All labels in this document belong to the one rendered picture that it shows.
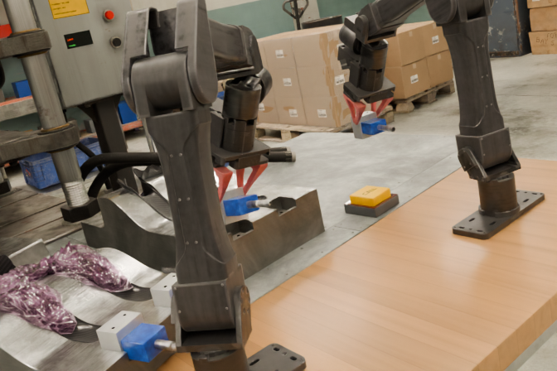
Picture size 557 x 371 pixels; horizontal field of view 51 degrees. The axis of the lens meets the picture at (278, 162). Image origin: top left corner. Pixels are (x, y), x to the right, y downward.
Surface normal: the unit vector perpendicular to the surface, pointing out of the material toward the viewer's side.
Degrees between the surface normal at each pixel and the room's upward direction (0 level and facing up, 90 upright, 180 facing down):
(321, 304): 0
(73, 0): 90
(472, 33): 87
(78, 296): 29
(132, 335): 0
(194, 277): 81
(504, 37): 90
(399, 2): 93
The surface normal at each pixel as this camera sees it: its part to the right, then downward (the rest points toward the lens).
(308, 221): 0.69, 0.05
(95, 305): 0.17, -0.88
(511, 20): -0.79, 0.31
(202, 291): -0.23, 0.15
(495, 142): 0.39, 0.11
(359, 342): -0.20, -0.95
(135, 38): -0.29, -0.36
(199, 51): 0.96, -0.14
